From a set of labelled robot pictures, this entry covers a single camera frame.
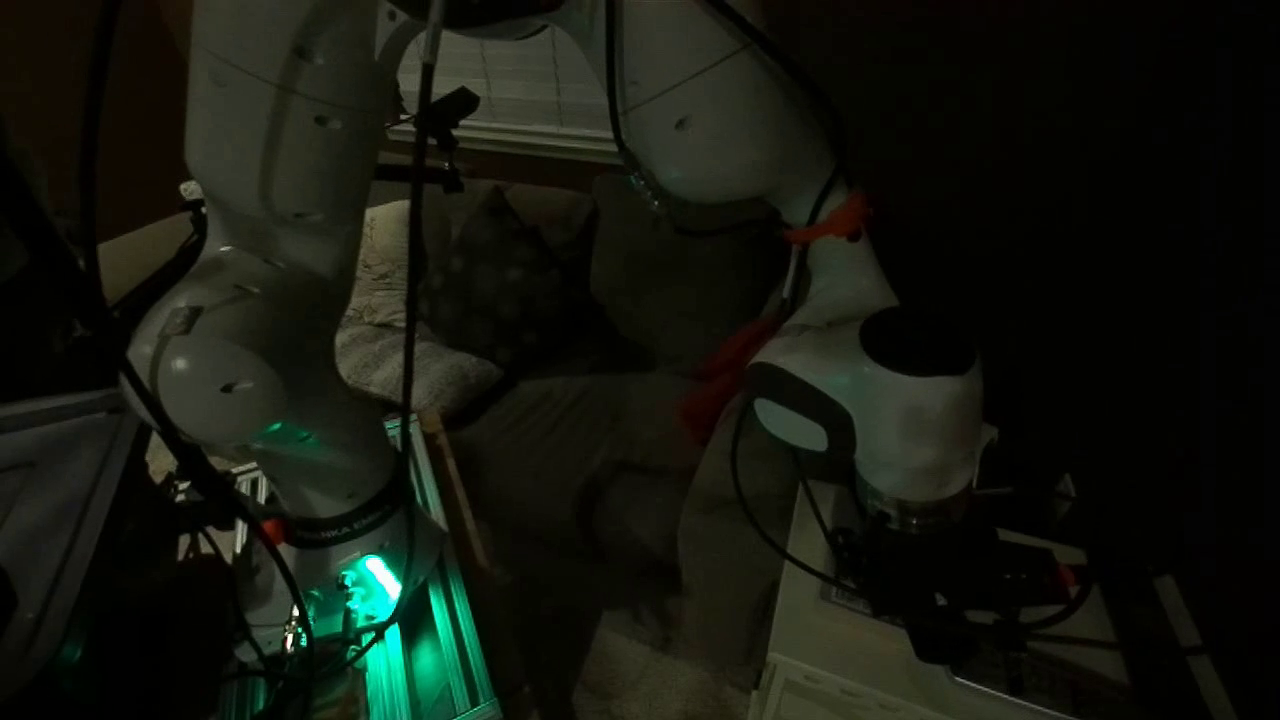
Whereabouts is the grey plastic case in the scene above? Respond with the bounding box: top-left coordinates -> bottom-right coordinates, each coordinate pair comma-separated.
0,388 -> 149,701

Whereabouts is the dark patterned pillow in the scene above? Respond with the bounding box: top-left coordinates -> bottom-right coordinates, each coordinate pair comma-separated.
428,184 -> 603,373

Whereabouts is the white pillow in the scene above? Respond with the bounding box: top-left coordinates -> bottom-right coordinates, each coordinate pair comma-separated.
336,198 -> 503,416

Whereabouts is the brown sofa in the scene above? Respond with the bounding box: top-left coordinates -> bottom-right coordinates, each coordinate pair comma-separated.
340,170 -> 806,641

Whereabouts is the dark plain cushion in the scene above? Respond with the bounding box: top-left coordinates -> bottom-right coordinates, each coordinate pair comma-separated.
590,174 -> 793,376

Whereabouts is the beige rug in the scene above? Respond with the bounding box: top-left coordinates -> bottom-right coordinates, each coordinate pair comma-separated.
575,605 -> 766,720

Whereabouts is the white cabinet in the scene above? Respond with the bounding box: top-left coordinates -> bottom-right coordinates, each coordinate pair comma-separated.
748,478 -> 1236,720

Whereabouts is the window with blinds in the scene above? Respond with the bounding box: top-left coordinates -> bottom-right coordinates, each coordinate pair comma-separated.
388,20 -> 623,163

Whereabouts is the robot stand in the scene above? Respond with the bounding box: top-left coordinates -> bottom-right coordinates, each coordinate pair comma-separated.
150,410 -> 503,720

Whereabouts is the camera on mount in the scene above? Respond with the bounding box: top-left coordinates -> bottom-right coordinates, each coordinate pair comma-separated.
372,0 -> 483,641

